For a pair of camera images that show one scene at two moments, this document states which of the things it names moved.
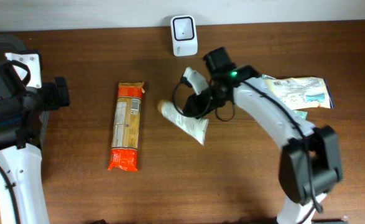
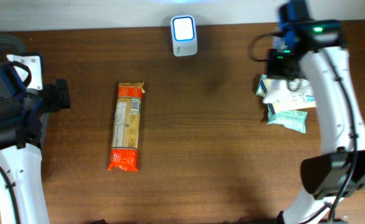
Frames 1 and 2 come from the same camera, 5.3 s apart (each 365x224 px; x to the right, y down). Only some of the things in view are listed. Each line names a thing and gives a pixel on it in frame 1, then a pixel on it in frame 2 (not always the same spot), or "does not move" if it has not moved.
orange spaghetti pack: [124, 148] does not move
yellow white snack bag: [302, 92] does not move
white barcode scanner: [184, 37] does not move
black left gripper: [52, 89] does not move
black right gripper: [199, 106] → [290, 74]
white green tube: [197, 127] → [278, 93]
